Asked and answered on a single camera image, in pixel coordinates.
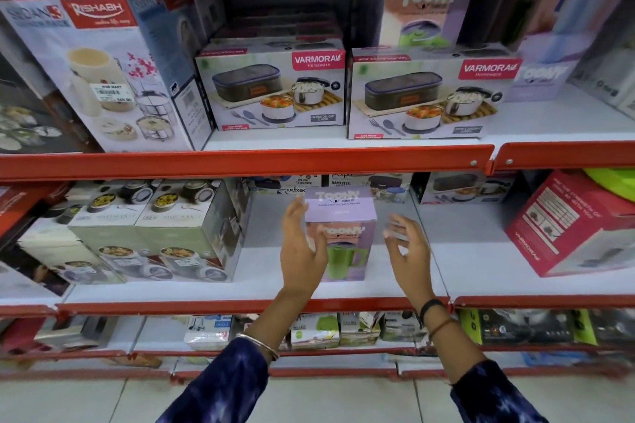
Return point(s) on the lilac tumbler box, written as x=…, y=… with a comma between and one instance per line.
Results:
x=342, y=219
x=429, y=6
x=545, y=65

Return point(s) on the person's right forearm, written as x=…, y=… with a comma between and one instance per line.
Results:
x=466, y=363

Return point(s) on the small green product box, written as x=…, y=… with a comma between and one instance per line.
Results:
x=315, y=331
x=359, y=328

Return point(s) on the pale green lunch set box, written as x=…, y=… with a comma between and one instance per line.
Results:
x=64, y=254
x=193, y=229
x=114, y=224

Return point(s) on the person's left hand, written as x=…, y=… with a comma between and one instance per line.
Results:
x=297, y=259

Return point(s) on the silver bangle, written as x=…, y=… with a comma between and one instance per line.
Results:
x=258, y=344

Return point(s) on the tall tiffin carrier box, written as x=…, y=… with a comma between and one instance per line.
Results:
x=89, y=65
x=173, y=41

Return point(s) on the small grey product box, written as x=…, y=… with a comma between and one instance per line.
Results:
x=399, y=326

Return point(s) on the grey white carton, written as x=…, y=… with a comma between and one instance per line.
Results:
x=607, y=70

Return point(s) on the dark steel tiffin box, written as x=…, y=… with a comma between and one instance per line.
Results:
x=34, y=115

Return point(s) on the white steel container box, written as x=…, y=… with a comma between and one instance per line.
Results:
x=285, y=184
x=382, y=185

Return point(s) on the short red shelf rail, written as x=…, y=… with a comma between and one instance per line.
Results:
x=540, y=301
x=565, y=156

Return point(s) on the red cookware box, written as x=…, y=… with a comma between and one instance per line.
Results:
x=565, y=224

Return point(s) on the person's right hand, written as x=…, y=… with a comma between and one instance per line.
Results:
x=414, y=264

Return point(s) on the green plastic lid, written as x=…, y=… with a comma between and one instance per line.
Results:
x=612, y=182

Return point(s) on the green black appliance box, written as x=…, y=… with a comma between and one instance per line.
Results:
x=516, y=327
x=605, y=326

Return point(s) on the white lunch box carton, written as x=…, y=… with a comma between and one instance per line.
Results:
x=426, y=95
x=270, y=85
x=466, y=187

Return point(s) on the person's right fingers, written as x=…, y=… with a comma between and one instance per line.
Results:
x=402, y=234

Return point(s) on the person's left forearm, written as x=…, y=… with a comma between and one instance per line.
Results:
x=248, y=358

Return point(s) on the black wrist band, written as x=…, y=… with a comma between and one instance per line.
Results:
x=430, y=306

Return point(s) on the person's left thumb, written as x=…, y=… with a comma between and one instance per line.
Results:
x=319, y=248

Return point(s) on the small white product box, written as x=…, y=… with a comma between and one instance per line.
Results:
x=208, y=332

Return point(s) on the dark red carton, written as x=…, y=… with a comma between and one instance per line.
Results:
x=20, y=204

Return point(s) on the long red shelf rail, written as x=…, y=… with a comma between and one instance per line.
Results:
x=238, y=162
x=238, y=306

